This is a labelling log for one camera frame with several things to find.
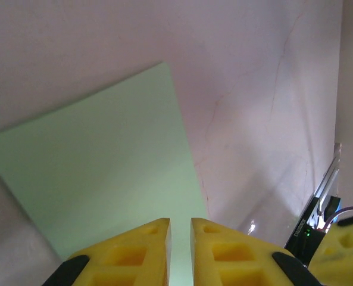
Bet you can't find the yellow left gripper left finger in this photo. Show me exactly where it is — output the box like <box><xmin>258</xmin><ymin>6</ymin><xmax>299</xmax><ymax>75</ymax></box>
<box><xmin>44</xmin><ymin>217</ymin><xmax>171</xmax><ymax>286</ymax></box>

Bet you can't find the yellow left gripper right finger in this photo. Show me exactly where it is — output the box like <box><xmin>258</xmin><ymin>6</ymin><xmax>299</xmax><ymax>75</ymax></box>
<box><xmin>190</xmin><ymin>217</ymin><xmax>324</xmax><ymax>286</ymax></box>

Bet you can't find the green paper sheet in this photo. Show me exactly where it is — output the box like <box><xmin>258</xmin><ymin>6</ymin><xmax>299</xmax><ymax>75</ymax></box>
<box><xmin>0</xmin><ymin>61</ymin><xmax>212</xmax><ymax>286</ymax></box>

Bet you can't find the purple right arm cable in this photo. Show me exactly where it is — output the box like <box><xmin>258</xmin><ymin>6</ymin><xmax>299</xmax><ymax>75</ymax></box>
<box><xmin>323</xmin><ymin>205</ymin><xmax>353</xmax><ymax>230</ymax></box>

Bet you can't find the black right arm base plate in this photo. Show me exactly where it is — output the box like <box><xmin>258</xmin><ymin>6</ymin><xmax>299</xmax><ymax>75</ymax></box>
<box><xmin>284</xmin><ymin>195</ymin><xmax>327</xmax><ymax>268</ymax></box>

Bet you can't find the aluminium front rail frame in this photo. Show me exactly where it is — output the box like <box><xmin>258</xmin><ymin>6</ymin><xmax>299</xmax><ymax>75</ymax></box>
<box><xmin>313</xmin><ymin>142</ymin><xmax>343</xmax><ymax>215</ymax></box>

